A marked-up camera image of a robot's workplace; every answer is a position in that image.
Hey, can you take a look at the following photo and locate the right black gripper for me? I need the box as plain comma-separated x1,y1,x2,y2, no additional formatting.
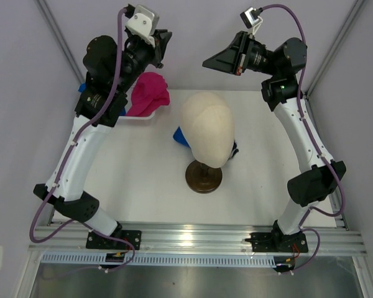
201,31,279,77

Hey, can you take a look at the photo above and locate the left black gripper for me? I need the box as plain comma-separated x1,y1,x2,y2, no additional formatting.
114,28,172,94

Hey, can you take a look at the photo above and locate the blue baseball cap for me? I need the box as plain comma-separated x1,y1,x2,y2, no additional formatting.
173,127,239,160

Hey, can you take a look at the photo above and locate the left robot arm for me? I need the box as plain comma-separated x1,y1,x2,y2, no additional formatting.
33,29,172,249

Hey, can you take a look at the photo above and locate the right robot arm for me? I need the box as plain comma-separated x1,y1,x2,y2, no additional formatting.
202,31,346,251

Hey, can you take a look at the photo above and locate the pink baseball cap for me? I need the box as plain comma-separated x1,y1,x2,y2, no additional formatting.
126,72,170,117

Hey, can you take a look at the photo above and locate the white plastic basket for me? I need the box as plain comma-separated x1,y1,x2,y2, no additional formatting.
116,112,155,127

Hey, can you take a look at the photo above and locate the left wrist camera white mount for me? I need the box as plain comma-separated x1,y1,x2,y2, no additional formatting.
125,4,160,48

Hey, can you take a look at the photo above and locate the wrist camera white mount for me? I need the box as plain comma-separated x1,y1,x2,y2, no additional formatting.
125,4,160,48
240,7,263,38

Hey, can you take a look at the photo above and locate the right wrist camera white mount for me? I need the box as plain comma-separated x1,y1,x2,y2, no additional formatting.
240,7,263,38

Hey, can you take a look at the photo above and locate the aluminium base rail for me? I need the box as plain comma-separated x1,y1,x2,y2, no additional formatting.
29,222,367,256

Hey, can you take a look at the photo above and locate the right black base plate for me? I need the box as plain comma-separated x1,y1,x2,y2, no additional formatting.
244,232,308,253

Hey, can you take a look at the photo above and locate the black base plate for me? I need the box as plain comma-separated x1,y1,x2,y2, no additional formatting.
244,232,308,253
86,230,142,250

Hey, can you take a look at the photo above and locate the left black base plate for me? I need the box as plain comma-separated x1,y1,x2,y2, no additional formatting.
86,230,142,250

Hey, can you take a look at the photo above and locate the white slotted cable duct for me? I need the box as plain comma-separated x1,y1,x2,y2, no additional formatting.
41,252,276,268

